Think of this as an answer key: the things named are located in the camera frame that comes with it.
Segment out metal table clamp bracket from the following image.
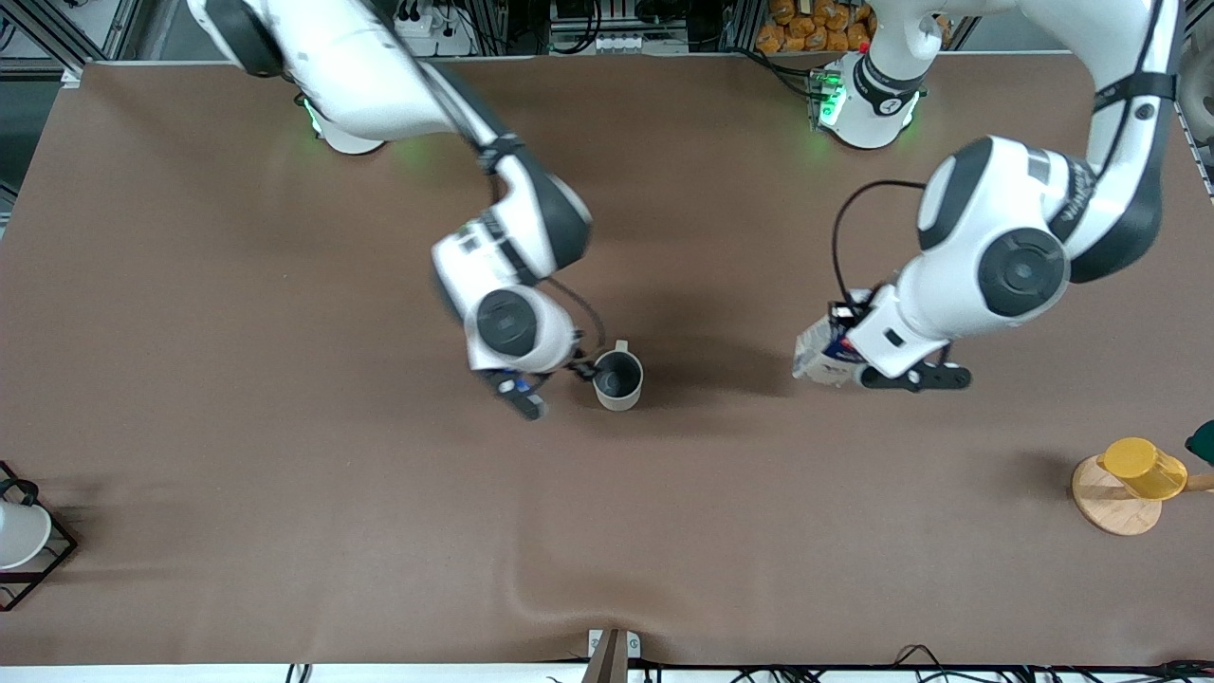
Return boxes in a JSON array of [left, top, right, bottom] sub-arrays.
[[587, 628, 642, 683]]

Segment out pile of orange bread rolls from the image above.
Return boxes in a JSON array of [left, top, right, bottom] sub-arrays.
[[756, 0, 878, 55]]

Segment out grey cup with handle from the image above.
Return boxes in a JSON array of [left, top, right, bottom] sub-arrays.
[[592, 340, 645, 412]]

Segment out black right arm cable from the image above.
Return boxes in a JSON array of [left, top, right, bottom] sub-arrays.
[[545, 275, 608, 354]]

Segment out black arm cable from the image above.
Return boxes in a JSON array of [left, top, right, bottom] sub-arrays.
[[832, 179, 928, 306], [545, 275, 608, 354]]

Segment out white power strip black plugs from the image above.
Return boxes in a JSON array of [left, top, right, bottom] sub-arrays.
[[394, 5, 475, 56]]

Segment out white socket strip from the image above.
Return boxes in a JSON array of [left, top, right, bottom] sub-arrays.
[[548, 30, 690, 55]]

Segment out yellow plastic cup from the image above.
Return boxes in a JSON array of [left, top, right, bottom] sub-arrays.
[[1103, 437, 1188, 501]]

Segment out black wire rack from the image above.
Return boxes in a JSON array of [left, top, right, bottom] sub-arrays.
[[0, 461, 79, 612]]

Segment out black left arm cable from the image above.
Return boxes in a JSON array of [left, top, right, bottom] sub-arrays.
[[832, 179, 928, 306]]

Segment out wooden mug stand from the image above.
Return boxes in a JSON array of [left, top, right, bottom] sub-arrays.
[[1072, 453, 1214, 537]]

